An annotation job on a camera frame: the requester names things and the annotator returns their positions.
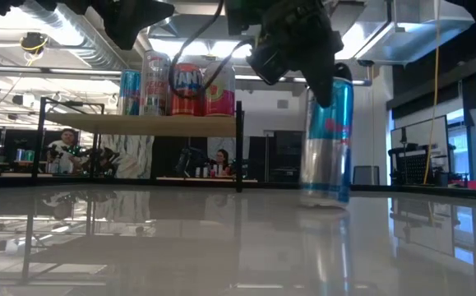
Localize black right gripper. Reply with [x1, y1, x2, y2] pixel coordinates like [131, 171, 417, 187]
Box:
[224, 0, 354, 109]

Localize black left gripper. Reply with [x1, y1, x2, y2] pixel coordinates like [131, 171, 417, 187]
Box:
[0, 0, 176, 51]

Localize blue silver Red Bull can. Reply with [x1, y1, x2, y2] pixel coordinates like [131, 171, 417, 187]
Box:
[118, 69, 143, 116]
[300, 76, 354, 209]

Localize dark-lidded silver Celsius can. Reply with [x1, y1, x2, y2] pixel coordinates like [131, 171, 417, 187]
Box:
[140, 49, 173, 117]

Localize red Fanta can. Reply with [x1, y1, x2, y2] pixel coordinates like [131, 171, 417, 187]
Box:
[169, 62, 204, 117]

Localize pink and white beverage can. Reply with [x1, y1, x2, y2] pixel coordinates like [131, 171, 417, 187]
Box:
[202, 61, 237, 118]

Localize black cabinet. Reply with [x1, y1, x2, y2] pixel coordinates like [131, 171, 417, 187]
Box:
[247, 130, 304, 184]

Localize grey waste bin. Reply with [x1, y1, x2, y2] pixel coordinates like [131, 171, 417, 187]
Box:
[352, 165, 373, 186]

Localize white teal patterned panel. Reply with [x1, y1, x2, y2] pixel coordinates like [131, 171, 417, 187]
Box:
[99, 133, 155, 179]

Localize person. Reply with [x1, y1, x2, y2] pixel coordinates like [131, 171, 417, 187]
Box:
[209, 148, 235, 178]
[44, 127, 85, 176]

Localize light wooden desk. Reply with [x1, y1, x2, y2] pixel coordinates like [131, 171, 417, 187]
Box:
[155, 175, 259, 184]

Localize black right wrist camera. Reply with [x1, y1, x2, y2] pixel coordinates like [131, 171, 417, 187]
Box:
[245, 37, 292, 86]

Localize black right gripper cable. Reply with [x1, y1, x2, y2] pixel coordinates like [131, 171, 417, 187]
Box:
[167, 0, 259, 100]

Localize large sheet-metal air duct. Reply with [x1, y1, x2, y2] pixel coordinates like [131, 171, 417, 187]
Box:
[354, 0, 476, 67]

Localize yellow cable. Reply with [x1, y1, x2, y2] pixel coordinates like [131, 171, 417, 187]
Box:
[423, 0, 442, 186]

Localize black yellow cord reel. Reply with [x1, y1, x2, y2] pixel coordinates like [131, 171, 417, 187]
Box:
[18, 30, 50, 55]

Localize black frame wooden shelf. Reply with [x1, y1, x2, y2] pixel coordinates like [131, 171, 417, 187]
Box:
[31, 96, 246, 193]

